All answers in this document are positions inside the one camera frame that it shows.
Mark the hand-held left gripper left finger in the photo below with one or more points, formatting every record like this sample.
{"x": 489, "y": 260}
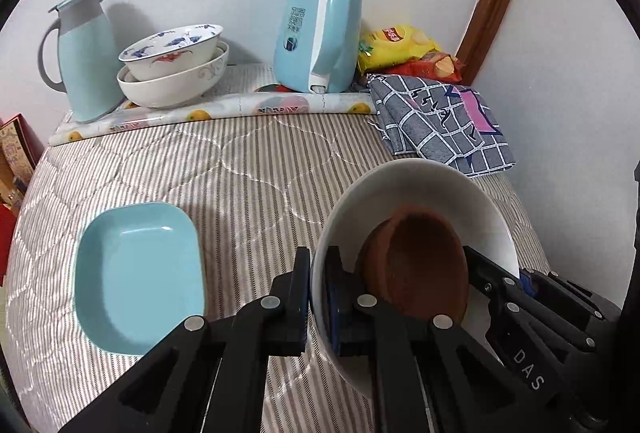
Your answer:
{"x": 295, "y": 313}

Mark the grey checked cloth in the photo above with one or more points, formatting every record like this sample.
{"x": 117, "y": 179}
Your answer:
{"x": 440, "y": 128}

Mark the brown patterned box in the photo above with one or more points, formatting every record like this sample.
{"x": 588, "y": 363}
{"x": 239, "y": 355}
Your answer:
{"x": 17, "y": 148}

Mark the yellow chips bag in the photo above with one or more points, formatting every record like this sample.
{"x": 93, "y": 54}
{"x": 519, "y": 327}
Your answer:
{"x": 395, "y": 45}

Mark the red snack bag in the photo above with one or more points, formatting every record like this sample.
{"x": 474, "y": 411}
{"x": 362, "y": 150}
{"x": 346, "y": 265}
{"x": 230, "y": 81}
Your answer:
{"x": 440, "y": 65}

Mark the light blue electric kettle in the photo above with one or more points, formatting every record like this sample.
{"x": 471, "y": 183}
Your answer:
{"x": 300, "y": 53}

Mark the red box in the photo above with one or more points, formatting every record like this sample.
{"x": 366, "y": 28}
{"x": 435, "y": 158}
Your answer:
{"x": 6, "y": 215}

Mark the blue patterned porcelain bowl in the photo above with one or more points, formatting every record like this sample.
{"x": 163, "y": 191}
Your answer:
{"x": 170, "y": 63}

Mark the teal thermos jug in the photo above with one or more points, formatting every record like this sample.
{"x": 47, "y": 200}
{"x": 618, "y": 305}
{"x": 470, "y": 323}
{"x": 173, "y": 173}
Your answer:
{"x": 85, "y": 63}

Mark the fruit print table mat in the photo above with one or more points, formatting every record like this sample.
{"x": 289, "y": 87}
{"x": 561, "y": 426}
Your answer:
{"x": 225, "y": 108}

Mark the plain white bowl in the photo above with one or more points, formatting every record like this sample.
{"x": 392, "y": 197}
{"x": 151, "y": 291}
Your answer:
{"x": 410, "y": 188}

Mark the brown wooden bowl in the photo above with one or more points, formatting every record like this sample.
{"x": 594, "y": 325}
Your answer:
{"x": 415, "y": 263}

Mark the large white bowl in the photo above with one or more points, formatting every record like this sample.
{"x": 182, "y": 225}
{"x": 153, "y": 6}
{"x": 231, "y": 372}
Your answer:
{"x": 175, "y": 88}

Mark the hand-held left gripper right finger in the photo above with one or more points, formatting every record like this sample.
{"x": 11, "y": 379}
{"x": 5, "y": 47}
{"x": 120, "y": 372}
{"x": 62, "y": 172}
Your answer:
{"x": 337, "y": 318}

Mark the blue square plate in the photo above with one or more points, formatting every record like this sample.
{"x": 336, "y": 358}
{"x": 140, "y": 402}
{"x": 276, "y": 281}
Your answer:
{"x": 135, "y": 273}

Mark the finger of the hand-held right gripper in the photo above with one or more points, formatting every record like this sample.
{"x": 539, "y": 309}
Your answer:
{"x": 527, "y": 282}
{"x": 500, "y": 288}

